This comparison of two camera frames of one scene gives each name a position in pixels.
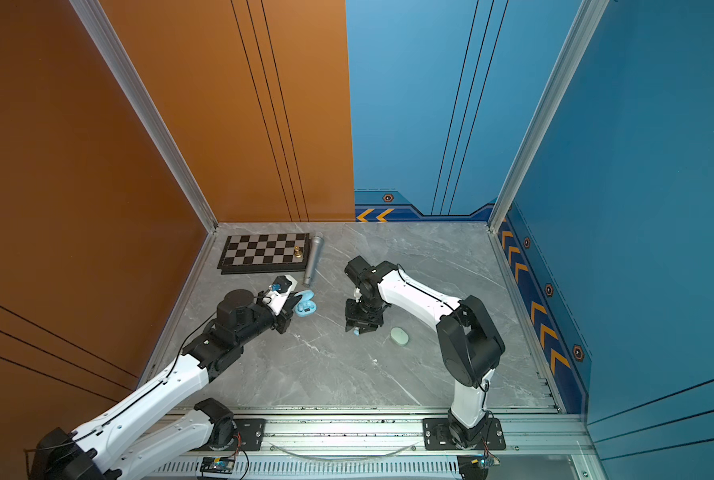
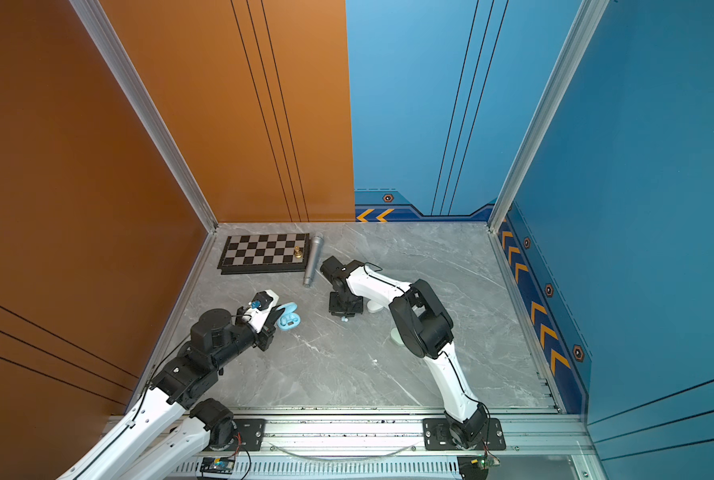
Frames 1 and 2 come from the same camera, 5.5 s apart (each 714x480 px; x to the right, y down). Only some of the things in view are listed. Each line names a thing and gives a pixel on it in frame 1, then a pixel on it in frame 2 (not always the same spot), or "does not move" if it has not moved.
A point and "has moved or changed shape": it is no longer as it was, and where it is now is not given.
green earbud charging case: (399, 335) does not move
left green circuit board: (217, 464) does not move
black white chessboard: (265, 253) does not move
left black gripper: (285, 314) -> (267, 331)
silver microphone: (314, 256) does not move
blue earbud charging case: (305, 306) has moved or changed shape
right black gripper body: (363, 314) -> (343, 307)
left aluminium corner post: (146, 103) does not move
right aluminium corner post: (586, 20) does not move
